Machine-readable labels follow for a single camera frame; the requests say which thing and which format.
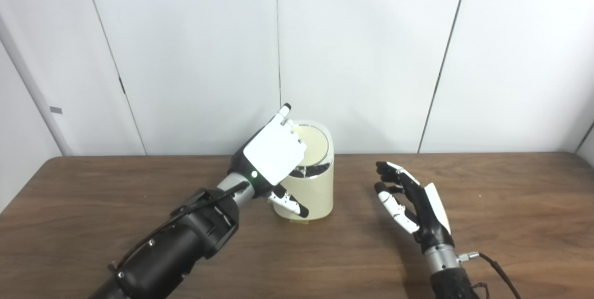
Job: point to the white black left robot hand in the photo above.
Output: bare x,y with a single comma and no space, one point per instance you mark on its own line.
274,155

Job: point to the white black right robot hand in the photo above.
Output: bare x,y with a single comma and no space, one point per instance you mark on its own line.
429,220

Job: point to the round cream bin lid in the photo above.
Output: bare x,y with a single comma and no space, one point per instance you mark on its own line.
313,143

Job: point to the cream-colored bin body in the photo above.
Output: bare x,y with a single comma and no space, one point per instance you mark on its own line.
320,192

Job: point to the black wall panel clip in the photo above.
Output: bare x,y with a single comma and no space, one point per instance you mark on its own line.
121,86

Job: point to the grey wall label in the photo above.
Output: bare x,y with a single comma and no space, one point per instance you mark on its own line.
55,110

